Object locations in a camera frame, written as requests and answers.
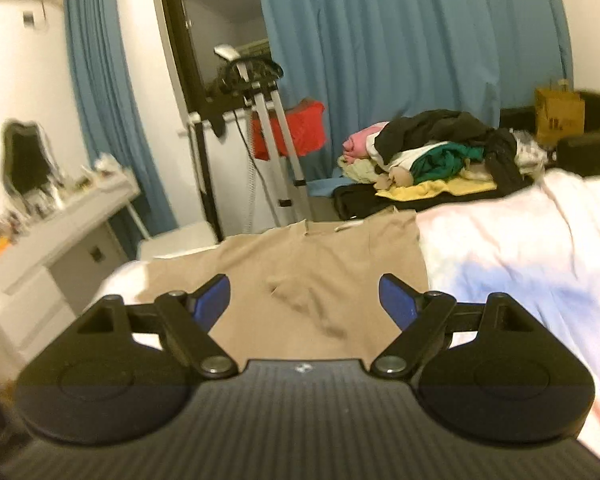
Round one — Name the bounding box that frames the white patterned cloth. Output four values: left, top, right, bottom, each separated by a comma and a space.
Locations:
512, 130, 549, 172

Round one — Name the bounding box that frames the garment steamer stand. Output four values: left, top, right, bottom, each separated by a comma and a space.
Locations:
187, 45, 314, 241

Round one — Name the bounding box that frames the yellow paper bag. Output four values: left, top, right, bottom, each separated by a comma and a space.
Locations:
535, 80, 586, 147

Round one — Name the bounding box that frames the white dressing table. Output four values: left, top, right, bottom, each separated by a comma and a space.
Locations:
0, 172, 142, 362

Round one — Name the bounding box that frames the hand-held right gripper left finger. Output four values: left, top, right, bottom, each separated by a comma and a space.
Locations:
77, 274, 239, 380

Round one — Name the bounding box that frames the wide blue curtain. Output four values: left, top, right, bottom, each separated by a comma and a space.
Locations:
252, 0, 576, 187

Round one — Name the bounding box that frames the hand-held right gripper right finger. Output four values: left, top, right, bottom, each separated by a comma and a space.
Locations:
370, 274, 536, 380

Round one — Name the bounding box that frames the wavy black framed mirror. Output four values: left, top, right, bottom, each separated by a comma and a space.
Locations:
0, 120, 59, 199

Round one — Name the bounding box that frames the black suitcase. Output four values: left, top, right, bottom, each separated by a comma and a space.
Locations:
332, 182, 512, 221

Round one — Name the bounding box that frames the black sofa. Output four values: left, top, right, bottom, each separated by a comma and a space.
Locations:
500, 90, 600, 179

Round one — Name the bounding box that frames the white garment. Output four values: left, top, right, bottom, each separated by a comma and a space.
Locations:
370, 142, 449, 172

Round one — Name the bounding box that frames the pale yellow fluffy towel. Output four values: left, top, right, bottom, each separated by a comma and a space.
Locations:
337, 156, 381, 186

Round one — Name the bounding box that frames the dark glass door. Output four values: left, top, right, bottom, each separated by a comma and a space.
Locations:
155, 0, 272, 117

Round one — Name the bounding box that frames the pile of mixed clothes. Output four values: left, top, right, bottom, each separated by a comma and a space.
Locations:
380, 109, 531, 196

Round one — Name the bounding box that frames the pink garment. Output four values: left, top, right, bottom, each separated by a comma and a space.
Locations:
344, 122, 391, 164

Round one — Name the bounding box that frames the light blue cloth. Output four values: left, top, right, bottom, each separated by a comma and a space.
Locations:
305, 177, 346, 199

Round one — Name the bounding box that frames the row of cosmetic bottles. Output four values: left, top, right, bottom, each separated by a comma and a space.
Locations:
7, 170, 131, 228

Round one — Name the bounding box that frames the green garment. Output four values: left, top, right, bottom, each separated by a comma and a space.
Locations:
412, 142, 474, 186

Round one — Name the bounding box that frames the narrow blue curtain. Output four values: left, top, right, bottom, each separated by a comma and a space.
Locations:
62, 0, 179, 262

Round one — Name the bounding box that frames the red cloth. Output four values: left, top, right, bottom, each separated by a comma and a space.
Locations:
252, 101, 327, 162

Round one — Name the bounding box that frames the tan printed t-shirt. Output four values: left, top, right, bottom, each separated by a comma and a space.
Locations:
145, 210, 431, 367

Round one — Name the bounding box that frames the bright yellow towel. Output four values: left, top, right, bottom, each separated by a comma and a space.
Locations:
375, 180, 499, 202

